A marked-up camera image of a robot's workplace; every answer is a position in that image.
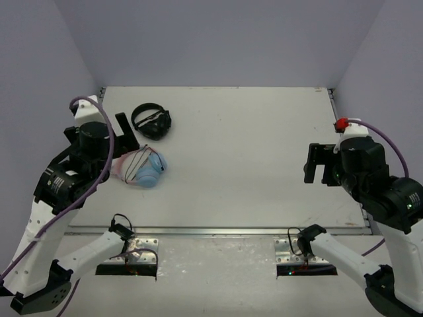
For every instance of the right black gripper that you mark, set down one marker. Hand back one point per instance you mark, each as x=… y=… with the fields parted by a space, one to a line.
x=320 y=154

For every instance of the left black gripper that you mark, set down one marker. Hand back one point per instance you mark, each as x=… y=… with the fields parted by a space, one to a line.
x=127 y=142

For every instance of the pink blue cat-ear headphones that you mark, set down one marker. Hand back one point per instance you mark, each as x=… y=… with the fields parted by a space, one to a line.
x=141 y=168

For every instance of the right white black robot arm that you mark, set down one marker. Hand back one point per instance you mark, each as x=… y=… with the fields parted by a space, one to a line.
x=358 y=165

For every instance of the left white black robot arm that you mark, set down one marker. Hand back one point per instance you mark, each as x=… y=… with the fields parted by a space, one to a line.
x=37 y=280

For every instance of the black headphones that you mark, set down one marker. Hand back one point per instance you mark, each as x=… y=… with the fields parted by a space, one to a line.
x=155 y=126

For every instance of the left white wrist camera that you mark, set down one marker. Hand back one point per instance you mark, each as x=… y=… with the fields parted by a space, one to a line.
x=84 y=112

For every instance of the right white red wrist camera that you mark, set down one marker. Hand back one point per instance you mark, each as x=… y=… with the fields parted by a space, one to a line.
x=348 y=130

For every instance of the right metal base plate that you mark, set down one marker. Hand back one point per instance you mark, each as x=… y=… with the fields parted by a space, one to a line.
x=287 y=252

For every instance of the metal base plate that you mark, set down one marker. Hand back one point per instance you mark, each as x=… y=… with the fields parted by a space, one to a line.
x=137 y=251
x=287 y=252

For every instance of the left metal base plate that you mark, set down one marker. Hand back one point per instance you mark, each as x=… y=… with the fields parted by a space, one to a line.
x=137 y=251

